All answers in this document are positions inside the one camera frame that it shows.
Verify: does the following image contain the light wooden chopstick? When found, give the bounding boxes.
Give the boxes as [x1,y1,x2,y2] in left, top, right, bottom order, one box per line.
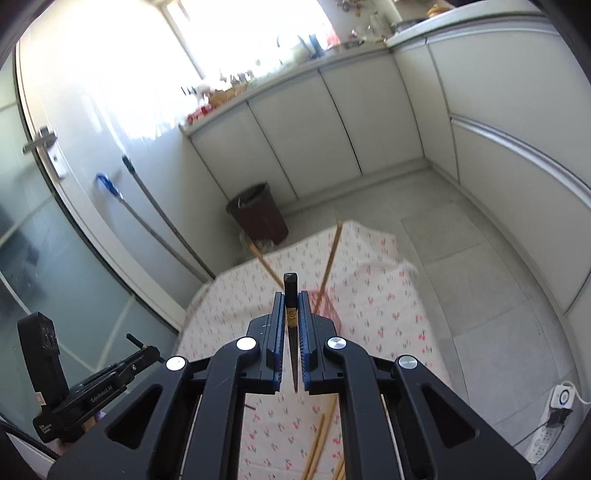
[312,222,342,314]

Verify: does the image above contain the black chopstick gold band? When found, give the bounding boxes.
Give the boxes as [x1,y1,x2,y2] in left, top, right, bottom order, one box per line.
[283,272,298,392]

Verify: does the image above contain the white kitchen cabinets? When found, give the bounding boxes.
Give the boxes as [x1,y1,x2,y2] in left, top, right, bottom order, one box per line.
[185,1,590,332]

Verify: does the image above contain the pink perforated utensil basket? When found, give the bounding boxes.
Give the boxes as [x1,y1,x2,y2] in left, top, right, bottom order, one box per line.
[308,290,342,335]

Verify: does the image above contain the cherry print tablecloth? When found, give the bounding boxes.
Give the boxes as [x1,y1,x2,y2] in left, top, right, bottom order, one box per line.
[177,221,450,479]

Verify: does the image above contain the black power adapter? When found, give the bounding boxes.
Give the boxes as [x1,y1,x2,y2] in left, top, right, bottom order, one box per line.
[546,408,573,429]

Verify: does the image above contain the white power strip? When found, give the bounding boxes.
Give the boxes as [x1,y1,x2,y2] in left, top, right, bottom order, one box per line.
[525,381,577,466]

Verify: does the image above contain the dark brown trash bin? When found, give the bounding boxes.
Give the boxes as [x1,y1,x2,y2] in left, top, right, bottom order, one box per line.
[225,182,288,245]

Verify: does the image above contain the woven basket on counter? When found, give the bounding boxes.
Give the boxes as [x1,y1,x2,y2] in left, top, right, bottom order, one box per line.
[208,84,249,109]

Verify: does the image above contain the black camera box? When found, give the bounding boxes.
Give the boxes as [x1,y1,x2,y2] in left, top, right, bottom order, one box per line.
[17,312,69,409]

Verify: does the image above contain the black cable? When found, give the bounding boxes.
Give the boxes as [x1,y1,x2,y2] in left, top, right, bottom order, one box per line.
[512,421,555,448]

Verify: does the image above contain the metal mop handle blue tip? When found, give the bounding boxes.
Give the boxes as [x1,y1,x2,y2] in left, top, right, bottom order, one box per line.
[95,173,207,283]

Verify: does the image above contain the metal mop handle dark tip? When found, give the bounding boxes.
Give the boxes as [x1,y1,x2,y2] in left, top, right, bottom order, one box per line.
[121,155,216,280]

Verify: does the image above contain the door handle plate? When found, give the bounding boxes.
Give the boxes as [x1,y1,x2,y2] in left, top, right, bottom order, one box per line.
[22,126,68,179]

